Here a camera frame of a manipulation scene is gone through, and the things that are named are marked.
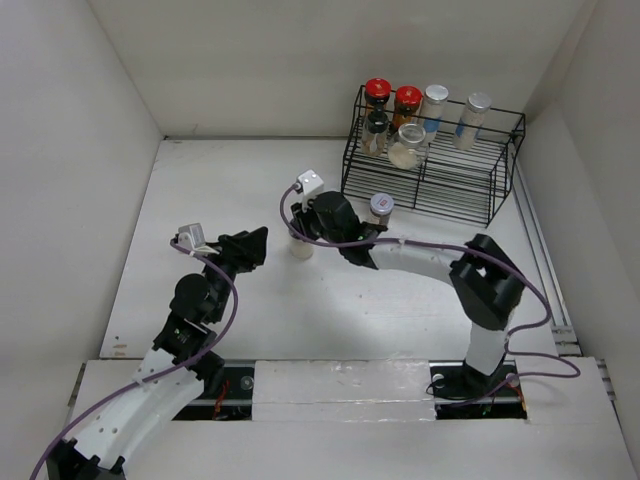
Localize white lid brown sauce jar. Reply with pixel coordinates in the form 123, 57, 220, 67
369, 192, 395, 226

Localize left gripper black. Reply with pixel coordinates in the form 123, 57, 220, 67
195, 226, 266, 321

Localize black cap white powder bottle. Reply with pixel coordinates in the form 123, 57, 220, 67
288, 234, 314, 261

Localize black wire rack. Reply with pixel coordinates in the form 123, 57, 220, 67
340, 86, 527, 227

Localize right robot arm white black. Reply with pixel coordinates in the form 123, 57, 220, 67
282, 190, 525, 400

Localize red lid sauce jar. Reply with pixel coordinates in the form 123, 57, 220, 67
364, 77, 392, 109
390, 85, 423, 133

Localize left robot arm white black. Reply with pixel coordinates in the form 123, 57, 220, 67
44, 224, 268, 479

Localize clear glass jar silver rim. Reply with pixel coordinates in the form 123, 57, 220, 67
388, 123, 428, 170

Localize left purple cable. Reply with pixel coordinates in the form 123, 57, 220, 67
27, 237, 241, 480

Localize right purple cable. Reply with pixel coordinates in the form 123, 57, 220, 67
278, 183, 581, 404

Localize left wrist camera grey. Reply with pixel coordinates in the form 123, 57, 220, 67
177, 223, 207, 251

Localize purple cable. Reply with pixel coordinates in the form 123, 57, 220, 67
27, 237, 241, 480
278, 183, 581, 404

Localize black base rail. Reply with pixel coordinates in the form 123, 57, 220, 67
177, 359, 527, 423

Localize silver lid bead bottle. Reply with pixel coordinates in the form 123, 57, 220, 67
421, 84, 449, 143
452, 92, 492, 151

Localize black cap beige spice bottle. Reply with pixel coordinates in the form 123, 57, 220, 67
361, 106, 389, 156

